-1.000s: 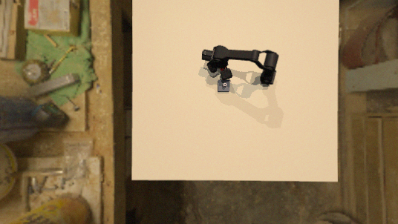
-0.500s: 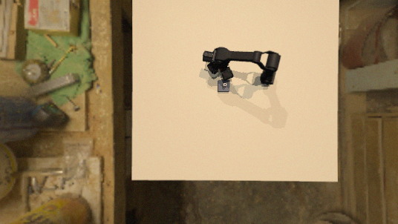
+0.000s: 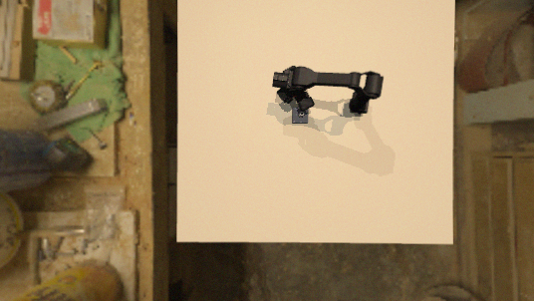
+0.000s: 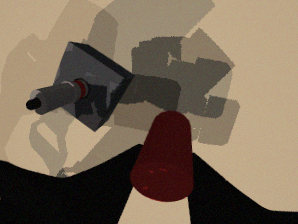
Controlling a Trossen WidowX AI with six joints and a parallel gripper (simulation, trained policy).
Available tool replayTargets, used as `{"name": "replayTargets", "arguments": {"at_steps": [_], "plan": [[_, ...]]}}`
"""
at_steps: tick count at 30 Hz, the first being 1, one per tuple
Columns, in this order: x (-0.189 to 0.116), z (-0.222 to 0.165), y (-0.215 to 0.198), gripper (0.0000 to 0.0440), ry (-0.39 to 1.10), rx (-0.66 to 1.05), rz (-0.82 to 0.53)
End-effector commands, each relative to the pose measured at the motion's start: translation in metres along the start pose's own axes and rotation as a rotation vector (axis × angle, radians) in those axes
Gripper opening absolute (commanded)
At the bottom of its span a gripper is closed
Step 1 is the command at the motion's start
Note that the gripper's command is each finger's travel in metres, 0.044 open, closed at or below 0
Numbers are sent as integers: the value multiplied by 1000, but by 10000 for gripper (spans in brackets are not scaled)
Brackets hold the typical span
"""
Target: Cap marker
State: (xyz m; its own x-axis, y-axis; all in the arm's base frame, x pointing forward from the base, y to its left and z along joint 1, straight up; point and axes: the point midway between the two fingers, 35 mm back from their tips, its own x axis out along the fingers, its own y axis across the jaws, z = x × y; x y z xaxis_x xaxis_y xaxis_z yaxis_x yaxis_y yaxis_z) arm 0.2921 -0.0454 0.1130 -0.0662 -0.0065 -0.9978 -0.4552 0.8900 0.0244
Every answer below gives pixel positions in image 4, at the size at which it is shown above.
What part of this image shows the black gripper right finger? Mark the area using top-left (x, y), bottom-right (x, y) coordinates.
top-left (188, 152), bottom-right (298, 224)

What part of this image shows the dark grey square block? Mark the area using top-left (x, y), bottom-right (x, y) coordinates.
top-left (53, 41), bottom-right (134, 131)

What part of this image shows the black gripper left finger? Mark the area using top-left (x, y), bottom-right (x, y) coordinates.
top-left (0, 144), bottom-right (144, 224)

